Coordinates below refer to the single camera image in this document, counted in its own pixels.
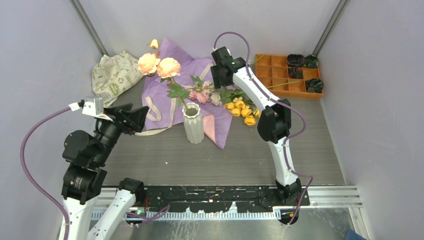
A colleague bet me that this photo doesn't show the aluminium front rail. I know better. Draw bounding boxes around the aluminium front rail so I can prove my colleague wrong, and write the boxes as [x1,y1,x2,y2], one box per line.
[88,185,363,224]

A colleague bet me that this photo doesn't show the patterned sock front compartment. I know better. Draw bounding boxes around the patterned sock front compartment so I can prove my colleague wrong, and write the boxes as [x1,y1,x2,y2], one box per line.
[305,78,324,93]

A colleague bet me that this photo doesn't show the yellow rose flower spray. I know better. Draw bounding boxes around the yellow rose flower spray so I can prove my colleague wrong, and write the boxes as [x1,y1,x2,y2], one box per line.
[223,80,301,127]

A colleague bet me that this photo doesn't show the purple pink wrapping paper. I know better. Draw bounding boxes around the purple pink wrapping paper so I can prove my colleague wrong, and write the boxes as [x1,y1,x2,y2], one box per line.
[141,38,233,150]

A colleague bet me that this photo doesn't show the orange compartment tray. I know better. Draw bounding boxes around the orange compartment tray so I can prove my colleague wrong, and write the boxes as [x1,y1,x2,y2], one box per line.
[253,54,324,100]

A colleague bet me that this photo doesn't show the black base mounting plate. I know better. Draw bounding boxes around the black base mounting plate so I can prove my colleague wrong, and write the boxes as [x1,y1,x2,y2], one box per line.
[133,185,301,213]

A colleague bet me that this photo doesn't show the pink white flower spray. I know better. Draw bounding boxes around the pink white flower spray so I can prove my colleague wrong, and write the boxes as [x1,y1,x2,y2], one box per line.
[183,58,241,106]

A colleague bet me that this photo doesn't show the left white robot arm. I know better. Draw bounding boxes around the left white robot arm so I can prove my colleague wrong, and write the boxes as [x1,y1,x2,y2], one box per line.
[60,100,149,240]

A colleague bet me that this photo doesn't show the dark rolled sock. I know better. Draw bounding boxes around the dark rolled sock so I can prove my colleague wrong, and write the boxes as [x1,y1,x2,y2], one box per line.
[286,54,306,68]

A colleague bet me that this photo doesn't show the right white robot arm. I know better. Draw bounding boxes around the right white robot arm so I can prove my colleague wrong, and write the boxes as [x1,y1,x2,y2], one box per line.
[210,47,302,206]

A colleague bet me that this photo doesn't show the cream printed ribbon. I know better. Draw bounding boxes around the cream printed ribbon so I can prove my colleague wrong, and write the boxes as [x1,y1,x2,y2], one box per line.
[133,62,214,137]

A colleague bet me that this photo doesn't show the green blue rolled sock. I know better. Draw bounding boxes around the green blue rolled sock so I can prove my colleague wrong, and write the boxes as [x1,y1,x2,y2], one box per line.
[304,54,319,69]

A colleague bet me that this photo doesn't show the cream patterned cloth bag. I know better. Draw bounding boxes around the cream patterned cloth bag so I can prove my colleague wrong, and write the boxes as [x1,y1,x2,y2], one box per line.
[91,51,143,108]

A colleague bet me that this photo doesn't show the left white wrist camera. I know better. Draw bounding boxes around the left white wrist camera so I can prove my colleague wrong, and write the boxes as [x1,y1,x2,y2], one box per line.
[68,96,113,121]

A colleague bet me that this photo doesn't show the left corner frame post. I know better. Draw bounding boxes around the left corner frame post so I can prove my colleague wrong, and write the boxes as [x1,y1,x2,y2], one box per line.
[69,0,109,55]

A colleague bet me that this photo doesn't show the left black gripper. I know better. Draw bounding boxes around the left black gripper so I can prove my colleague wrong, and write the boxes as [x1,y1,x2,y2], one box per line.
[93,102,149,164]

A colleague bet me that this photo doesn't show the right corner frame post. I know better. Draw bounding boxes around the right corner frame post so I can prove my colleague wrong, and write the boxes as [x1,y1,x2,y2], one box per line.
[312,0,350,57]

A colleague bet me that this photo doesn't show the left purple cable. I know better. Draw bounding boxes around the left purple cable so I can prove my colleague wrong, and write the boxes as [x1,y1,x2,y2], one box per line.
[19,106,170,240]

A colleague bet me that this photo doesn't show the white ribbed vase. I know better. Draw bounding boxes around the white ribbed vase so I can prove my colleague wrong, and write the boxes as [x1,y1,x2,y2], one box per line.
[182,102,205,144]

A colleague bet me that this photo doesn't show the peach rose flower stem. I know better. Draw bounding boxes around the peach rose flower stem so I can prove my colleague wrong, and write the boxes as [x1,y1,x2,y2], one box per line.
[137,38,191,115]

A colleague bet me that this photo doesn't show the dark sock in tray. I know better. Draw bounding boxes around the dark sock in tray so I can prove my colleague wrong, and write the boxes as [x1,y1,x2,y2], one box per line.
[288,67,304,79]

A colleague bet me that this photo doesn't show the corner frame post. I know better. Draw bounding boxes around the corner frame post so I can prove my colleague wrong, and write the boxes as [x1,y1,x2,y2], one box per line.
[312,0,350,57]
[69,0,109,55]

